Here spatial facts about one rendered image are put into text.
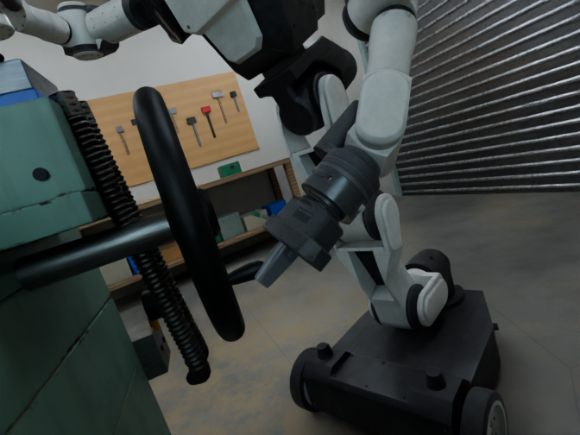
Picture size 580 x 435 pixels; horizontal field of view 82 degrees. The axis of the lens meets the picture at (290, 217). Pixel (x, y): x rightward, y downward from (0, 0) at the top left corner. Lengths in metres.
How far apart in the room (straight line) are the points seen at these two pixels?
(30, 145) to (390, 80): 0.41
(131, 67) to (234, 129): 1.18
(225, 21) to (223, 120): 3.19
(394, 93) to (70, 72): 3.74
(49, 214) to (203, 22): 0.57
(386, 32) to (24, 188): 0.50
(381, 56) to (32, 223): 0.47
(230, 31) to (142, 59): 3.29
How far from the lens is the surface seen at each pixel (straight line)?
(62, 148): 0.37
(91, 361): 0.51
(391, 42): 0.57
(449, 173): 3.67
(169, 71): 4.04
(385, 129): 0.45
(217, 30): 0.82
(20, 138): 0.39
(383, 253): 0.94
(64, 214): 0.35
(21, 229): 0.37
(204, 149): 3.85
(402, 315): 1.10
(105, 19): 1.11
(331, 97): 0.83
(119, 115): 3.88
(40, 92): 0.41
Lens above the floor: 0.84
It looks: 10 degrees down
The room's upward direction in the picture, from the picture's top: 18 degrees counter-clockwise
